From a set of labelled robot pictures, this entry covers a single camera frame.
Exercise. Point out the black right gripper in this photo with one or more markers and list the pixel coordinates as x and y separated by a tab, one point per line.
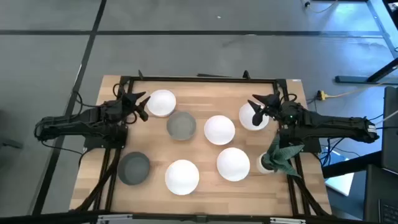
287	112

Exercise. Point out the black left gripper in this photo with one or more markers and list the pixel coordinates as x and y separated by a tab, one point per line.
116	109

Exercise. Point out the white bowl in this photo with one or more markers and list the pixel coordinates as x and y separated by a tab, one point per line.
182	177
233	164
219	130
161	103
246	119

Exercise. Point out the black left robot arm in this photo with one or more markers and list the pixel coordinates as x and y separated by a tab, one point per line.
77	123

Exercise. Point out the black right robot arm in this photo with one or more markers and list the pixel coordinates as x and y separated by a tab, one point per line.
335	124

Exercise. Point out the grey bowl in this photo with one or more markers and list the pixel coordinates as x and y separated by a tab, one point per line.
133	168
181	125

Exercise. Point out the green plant in white pot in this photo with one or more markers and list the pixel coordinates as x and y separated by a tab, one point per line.
278	157

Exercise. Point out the yellow power strip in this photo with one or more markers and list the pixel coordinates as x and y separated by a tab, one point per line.
321	95

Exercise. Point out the black desk leg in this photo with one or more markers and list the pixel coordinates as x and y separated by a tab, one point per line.
367	78

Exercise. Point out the white paper sheet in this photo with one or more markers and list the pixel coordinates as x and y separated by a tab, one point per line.
340	185

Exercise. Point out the black monitor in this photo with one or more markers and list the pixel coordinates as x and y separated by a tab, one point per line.
390	130

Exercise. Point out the black metal table frame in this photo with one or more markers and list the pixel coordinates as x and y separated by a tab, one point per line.
205	80

